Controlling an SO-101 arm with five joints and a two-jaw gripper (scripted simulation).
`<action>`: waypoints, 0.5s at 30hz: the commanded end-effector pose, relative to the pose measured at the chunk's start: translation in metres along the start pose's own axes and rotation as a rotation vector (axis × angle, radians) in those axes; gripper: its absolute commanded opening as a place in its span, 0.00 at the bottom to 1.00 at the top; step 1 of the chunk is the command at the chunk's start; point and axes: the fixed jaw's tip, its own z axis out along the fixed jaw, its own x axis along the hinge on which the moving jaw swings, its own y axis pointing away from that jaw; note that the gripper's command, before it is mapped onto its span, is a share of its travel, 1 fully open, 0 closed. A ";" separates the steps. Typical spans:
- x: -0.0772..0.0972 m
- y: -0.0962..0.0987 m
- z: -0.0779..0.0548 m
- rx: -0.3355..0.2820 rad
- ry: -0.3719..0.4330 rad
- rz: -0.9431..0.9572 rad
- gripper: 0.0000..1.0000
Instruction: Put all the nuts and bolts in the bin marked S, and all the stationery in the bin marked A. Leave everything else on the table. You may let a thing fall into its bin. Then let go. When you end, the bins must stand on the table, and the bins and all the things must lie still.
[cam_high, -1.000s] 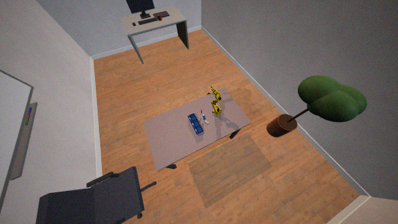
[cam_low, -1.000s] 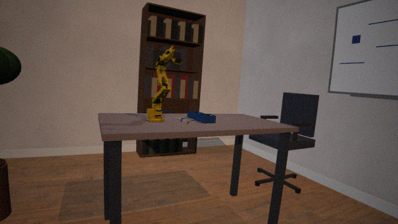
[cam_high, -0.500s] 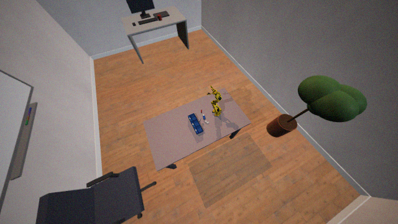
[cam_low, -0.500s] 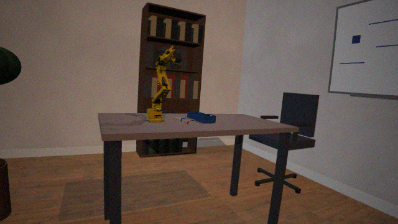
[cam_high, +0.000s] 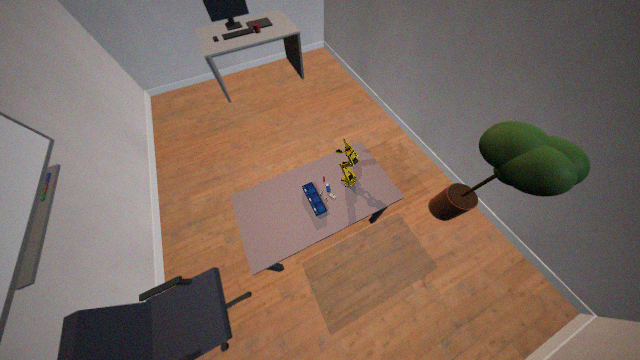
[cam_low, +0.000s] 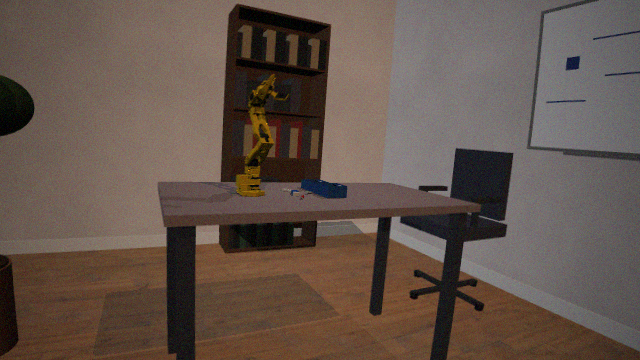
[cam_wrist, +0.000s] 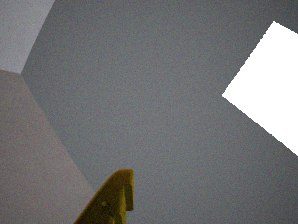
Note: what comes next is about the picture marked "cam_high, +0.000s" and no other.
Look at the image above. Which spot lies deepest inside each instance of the blue bin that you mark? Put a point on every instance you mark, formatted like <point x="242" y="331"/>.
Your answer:
<point x="314" y="198"/>

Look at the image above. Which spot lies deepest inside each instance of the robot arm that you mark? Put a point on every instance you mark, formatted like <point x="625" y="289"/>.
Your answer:
<point x="349" y="179"/>

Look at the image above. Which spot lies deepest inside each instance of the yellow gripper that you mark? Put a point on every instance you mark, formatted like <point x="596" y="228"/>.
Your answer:
<point x="348" y="149"/>

